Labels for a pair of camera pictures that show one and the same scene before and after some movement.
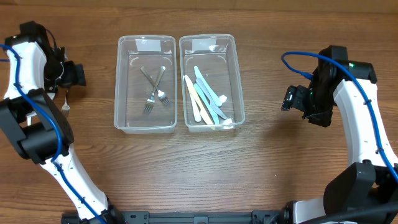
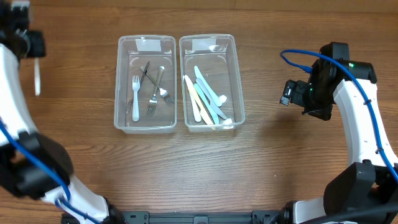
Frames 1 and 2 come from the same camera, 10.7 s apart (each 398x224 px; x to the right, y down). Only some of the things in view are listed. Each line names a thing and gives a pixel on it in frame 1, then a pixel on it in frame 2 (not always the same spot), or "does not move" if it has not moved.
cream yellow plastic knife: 203,112 does not move
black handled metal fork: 65,108 to 130,102
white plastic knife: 214,104 does not move
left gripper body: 65,90 to 34,43
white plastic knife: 189,86 does not move
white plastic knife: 216,97 does not move
